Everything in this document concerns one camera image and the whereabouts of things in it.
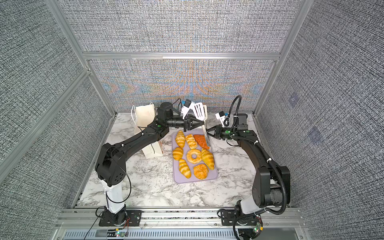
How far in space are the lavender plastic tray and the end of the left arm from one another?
15cm

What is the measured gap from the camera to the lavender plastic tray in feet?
2.86

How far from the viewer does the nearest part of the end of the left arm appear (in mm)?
665
